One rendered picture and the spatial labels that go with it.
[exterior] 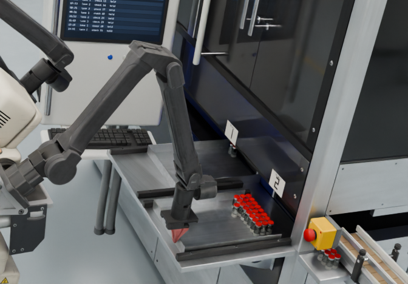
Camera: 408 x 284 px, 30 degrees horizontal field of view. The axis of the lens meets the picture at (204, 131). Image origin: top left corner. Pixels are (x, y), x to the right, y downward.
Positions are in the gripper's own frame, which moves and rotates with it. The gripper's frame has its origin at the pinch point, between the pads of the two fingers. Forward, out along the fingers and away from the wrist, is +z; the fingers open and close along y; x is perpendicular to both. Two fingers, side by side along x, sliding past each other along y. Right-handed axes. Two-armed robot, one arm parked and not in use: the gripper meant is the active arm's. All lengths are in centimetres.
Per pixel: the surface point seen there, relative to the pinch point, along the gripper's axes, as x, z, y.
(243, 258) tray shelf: -10.7, 2.1, 19.3
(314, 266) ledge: -19.4, 1.6, 40.0
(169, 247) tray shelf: -0.6, 2.3, -1.5
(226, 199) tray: 19.7, 1.2, 28.2
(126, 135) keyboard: 77, 7, 13
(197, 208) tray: 17.0, 1.7, 15.7
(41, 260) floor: 108, 90, -6
